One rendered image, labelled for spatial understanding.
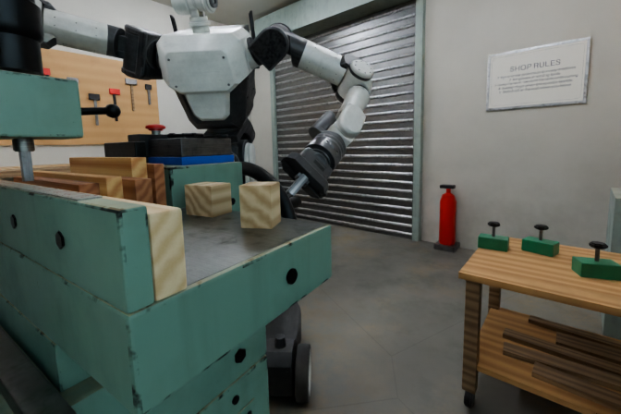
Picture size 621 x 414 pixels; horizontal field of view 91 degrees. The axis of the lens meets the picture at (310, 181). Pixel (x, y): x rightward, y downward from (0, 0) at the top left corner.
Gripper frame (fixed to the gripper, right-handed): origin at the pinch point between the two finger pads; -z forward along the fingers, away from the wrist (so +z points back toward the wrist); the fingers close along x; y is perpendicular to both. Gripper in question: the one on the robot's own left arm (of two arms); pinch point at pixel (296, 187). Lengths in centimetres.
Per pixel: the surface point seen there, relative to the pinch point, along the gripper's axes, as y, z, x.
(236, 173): 7.3, -12.8, 10.2
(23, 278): 16.8, -40.8, 14.7
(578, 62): 25, 245, -97
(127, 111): -276, 130, 165
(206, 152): 9.4, -15.1, 15.5
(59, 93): 14.0, -25.9, 30.0
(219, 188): 17.3, -22.6, 9.3
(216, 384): 12.3, -37.5, -5.8
